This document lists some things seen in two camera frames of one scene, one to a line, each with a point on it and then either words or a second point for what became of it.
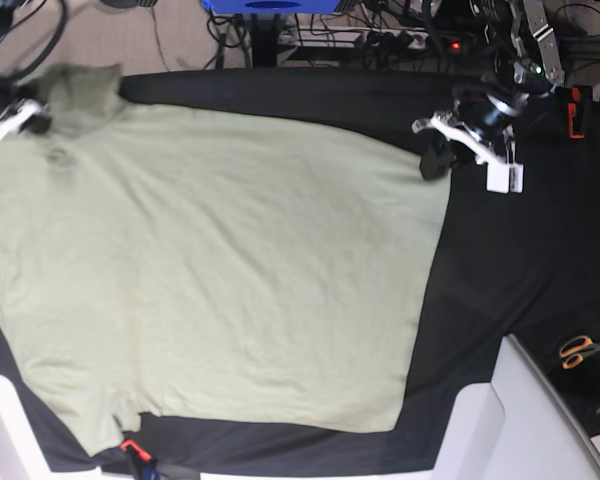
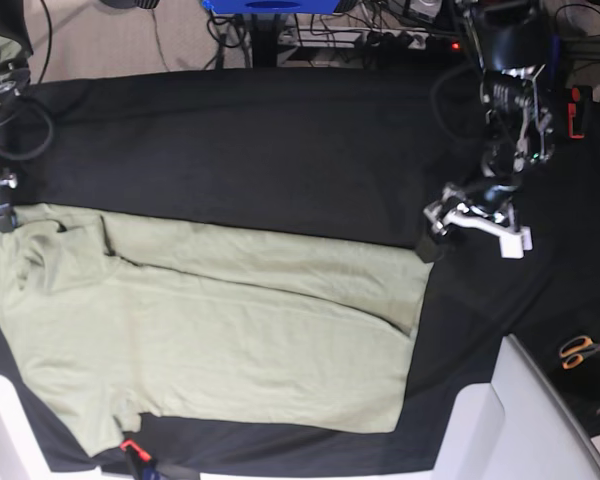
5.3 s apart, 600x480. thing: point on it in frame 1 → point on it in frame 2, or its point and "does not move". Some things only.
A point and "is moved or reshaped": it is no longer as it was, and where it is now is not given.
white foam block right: (515, 428) does not move
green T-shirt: (149, 260) is moved or reshaped
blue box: (270, 6) does not move
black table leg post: (265, 37) does not move
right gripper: (491, 108) → (494, 202)
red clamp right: (571, 114) does not move
